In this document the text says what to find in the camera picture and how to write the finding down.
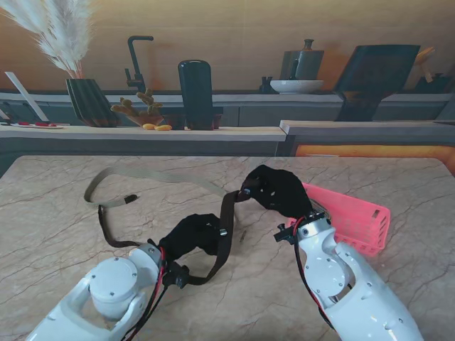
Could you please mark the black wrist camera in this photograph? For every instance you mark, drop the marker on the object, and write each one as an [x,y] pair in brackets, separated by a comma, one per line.
[177,276]
[284,233]

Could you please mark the beige woven belt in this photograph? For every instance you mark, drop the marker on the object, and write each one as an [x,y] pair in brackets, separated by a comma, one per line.
[103,205]

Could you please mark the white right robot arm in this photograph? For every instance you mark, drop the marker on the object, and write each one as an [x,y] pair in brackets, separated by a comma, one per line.
[348,284]

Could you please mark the black kitchen faucet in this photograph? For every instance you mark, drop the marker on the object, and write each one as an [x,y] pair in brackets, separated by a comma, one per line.
[134,60]

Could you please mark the white pampas grass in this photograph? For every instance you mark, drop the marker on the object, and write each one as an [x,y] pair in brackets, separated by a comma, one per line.
[67,46]

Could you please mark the grey back counter cabinets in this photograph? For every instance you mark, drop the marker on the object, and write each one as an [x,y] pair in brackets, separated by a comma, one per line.
[256,113]

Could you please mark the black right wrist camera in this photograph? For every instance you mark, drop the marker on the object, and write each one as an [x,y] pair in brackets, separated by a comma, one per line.
[284,233]

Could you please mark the grey pot with lid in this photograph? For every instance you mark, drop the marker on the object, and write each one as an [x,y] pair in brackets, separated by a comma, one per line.
[305,64]

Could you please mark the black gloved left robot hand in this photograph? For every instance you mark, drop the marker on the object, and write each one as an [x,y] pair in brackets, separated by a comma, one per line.
[192,232]

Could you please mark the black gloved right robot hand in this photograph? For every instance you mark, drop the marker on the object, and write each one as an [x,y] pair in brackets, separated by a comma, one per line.
[281,192]

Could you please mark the dark ribbed vase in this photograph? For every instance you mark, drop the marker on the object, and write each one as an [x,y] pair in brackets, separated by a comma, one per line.
[89,103]

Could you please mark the pink plastic storage basket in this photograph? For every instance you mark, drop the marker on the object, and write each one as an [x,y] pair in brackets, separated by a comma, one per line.
[355,216]

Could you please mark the wooden kitchen utensils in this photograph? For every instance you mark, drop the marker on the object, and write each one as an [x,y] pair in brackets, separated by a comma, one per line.
[424,58]

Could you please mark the tall black cylinder container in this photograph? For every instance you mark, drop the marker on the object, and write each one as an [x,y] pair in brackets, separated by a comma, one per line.
[195,92]

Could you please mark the dark brown belt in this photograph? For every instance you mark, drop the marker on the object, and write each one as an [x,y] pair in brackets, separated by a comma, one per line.
[227,220]

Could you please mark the dark utensil holder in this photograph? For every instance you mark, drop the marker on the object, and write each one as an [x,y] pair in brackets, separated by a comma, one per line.
[437,85]

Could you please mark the white speckled bowl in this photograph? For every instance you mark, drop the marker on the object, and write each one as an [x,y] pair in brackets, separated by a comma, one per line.
[296,86]

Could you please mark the plate with red food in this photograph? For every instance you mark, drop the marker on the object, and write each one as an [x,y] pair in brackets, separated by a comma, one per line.
[39,125]

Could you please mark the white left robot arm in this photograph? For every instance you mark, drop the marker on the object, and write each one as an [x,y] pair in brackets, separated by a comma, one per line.
[110,284]

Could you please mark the raised counter orange glow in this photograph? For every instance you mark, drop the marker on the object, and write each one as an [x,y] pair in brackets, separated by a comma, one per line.
[355,128]

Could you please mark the small black stand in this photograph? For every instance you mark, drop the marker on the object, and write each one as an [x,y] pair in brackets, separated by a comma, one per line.
[266,87]

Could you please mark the white leaning board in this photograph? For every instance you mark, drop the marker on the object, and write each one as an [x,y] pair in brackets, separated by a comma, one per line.
[25,94]

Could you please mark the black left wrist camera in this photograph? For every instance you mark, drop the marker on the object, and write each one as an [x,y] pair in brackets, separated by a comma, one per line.
[177,276]

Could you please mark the cactus plants in bowl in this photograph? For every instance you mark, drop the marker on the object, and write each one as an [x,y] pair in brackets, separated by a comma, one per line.
[149,106]

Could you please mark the orange fruit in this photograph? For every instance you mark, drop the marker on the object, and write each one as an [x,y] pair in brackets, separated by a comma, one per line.
[163,128]
[148,126]

